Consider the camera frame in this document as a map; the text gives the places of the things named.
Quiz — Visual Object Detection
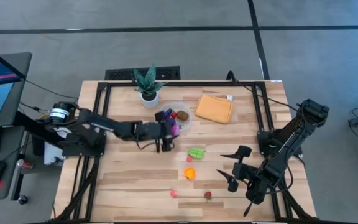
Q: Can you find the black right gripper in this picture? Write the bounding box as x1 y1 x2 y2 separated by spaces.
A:
216 144 254 194

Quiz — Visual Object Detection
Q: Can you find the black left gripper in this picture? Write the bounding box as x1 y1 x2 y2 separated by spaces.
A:
152 110 178 153

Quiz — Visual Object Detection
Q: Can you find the orange fruit toy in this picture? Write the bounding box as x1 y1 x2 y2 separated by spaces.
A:
183 167 196 180

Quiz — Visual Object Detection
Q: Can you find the clear plastic tupperware container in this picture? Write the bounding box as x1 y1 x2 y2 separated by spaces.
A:
159 101 193 134

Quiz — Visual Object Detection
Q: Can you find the green leafy vegetable toy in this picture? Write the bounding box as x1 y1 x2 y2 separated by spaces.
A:
187 147 205 159

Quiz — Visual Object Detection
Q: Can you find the snake plant in white pot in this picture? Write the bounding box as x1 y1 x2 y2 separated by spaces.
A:
132 63 167 109

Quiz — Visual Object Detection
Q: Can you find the folded yellow cloth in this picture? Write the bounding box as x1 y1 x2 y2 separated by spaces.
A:
195 94 236 124

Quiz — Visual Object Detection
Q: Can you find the black floor vent grille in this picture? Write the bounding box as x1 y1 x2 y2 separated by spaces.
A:
104 65 181 81

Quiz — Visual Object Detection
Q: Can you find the white box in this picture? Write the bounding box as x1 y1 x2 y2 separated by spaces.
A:
44 136 65 166

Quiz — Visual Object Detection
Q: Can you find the red soda can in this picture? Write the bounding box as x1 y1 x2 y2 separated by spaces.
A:
16 158 34 170

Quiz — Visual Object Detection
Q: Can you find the grey office desk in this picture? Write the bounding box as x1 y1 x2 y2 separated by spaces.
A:
0 52 33 202

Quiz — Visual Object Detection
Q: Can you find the black aluminium table frame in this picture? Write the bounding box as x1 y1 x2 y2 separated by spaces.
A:
53 80 316 223

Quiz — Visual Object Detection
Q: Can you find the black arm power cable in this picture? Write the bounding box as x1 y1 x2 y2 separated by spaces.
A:
226 70 303 114

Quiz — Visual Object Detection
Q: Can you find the black monitor cable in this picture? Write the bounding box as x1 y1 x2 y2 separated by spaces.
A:
23 79 79 100

